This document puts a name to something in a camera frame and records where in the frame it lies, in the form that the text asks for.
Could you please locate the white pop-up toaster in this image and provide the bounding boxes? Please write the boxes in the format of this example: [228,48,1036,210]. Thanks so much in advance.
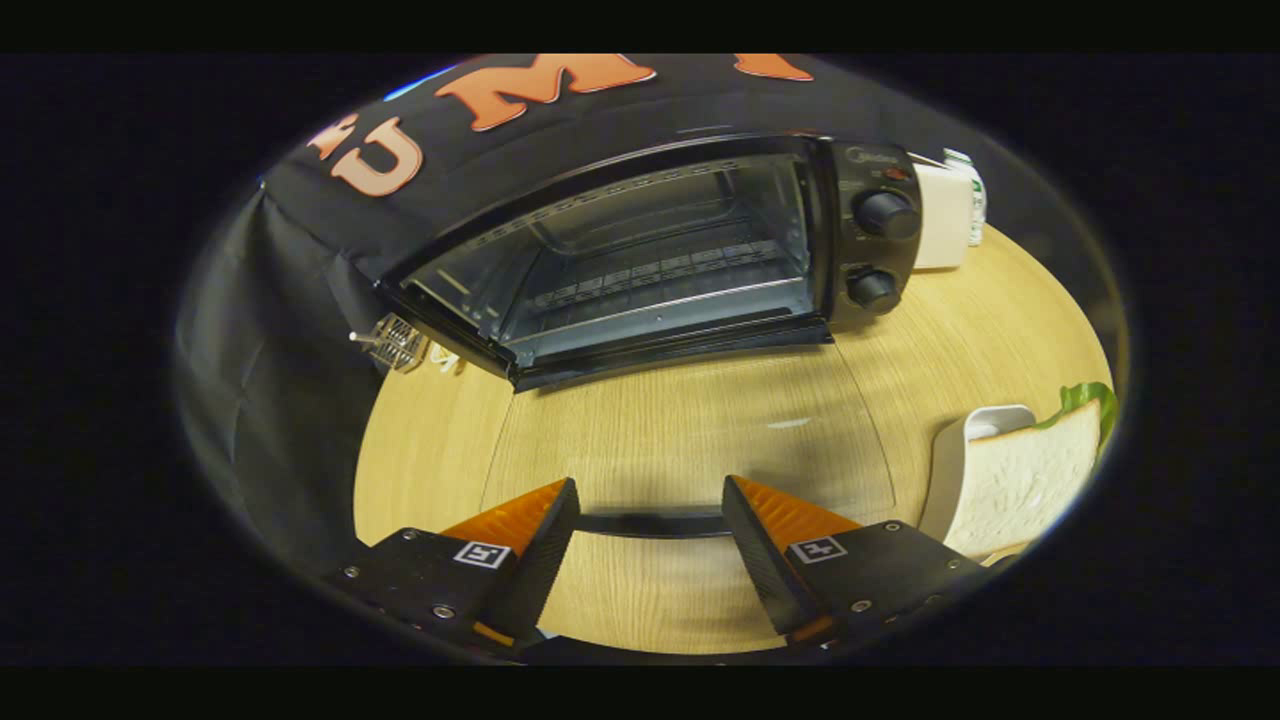
[912,160,974,271]

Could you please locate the small metal wire rack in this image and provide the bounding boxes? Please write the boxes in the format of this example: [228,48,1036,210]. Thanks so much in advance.
[349,313,432,374]

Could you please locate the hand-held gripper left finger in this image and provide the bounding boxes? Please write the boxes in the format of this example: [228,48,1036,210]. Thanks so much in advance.
[335,477,581,656]

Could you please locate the white ribbed plastic tray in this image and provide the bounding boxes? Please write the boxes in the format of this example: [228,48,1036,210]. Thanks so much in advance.
[918,404,1041,563]

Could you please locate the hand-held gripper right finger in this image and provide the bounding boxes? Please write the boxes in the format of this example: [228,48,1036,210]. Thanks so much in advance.
[722,474,996,646]

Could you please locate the black toaster oven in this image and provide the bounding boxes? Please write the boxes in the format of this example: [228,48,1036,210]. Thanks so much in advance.
[375,133,923,541]

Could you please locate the black backdrop cloth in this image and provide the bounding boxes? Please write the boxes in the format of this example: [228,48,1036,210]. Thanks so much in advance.
[175,55,1011,586]

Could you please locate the white bottle green label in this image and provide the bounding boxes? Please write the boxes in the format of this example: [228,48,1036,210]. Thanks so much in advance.
[944,148,989,248]

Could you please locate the white bread lettuce sandwich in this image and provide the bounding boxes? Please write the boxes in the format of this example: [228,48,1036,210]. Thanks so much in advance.
[944,381,1119,561]

